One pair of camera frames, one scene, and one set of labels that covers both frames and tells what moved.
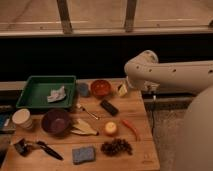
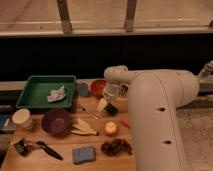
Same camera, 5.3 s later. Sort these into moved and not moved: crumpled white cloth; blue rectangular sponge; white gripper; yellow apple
Moved: white gripper
Not moved: blue rectangular sponge; crumpled white cloth; yellow apple
